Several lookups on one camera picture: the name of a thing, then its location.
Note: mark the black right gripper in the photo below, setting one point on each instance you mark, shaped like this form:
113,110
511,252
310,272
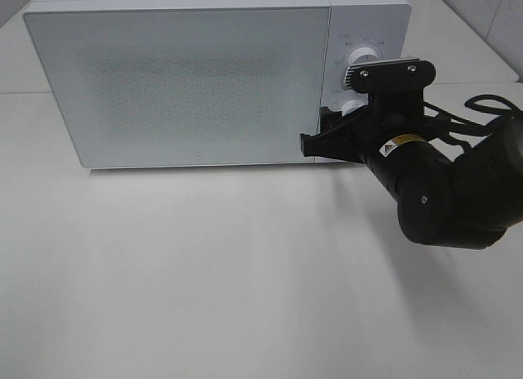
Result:
385,135

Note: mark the white microwave knob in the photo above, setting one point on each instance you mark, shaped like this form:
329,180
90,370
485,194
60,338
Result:
362,54
351,106

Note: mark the white microwave door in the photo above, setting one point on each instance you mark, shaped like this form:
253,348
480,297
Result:
184,88

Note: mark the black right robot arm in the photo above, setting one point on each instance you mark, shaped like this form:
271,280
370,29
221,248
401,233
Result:
456,183

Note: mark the white microwave oven body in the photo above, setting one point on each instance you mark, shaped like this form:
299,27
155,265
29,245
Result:
380,23

